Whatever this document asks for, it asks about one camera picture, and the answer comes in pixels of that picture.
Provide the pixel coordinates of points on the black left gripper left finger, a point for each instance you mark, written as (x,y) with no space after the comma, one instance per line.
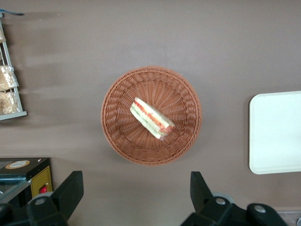
(61,200)

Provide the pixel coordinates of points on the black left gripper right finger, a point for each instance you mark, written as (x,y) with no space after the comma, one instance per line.
(207,207)

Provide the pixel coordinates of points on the triangle sandwich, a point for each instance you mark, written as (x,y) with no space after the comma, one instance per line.
(150,117)

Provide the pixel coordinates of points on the brown wicker basket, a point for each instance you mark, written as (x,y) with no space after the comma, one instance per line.
(122,131)

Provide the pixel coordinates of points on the beige plastic tray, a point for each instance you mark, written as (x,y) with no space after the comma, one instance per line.
(275,131)

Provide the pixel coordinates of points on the black food warmer machine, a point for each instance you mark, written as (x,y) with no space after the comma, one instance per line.
(35,169)

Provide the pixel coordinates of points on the wrapped bread package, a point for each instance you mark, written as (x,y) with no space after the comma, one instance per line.
(7,77)
(8,102)

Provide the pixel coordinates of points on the red rocker switch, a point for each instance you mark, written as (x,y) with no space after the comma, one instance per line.
(43,189)

